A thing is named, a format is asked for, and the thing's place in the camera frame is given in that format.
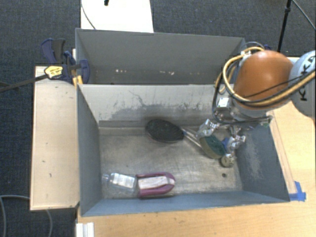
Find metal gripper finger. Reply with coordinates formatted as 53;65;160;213
197;119;219;139
225;134;247;156

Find green and yellow sponge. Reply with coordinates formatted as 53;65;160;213
199;134;227;160

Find grey metal bin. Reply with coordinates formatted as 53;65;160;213
75;28;291;217

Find clear plastic bottle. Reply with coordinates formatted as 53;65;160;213
101;172;138;195

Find pale wood board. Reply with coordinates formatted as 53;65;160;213
30;65;81;211

